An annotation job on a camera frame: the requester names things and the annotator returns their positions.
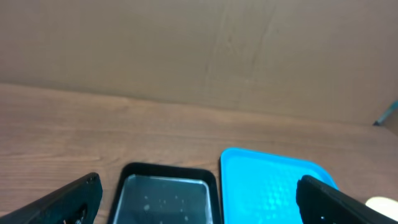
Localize teal plastic serving tray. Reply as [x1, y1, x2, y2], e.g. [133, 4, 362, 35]
[220, 147, 338, 224]

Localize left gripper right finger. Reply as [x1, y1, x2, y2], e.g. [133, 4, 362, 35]
[296, 175, 397, 224]

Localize black rectangular water tray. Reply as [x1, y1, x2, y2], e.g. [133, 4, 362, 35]
[107, 162, 223, 224]

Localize yellow-green plate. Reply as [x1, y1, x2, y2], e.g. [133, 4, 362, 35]
[365, 197, 398, 221]

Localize teal marker pen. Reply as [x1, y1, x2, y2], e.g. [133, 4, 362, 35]
[373, 100, 398, 126]

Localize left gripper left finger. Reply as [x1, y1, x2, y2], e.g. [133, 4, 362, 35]
[1, 172, 103, 224]

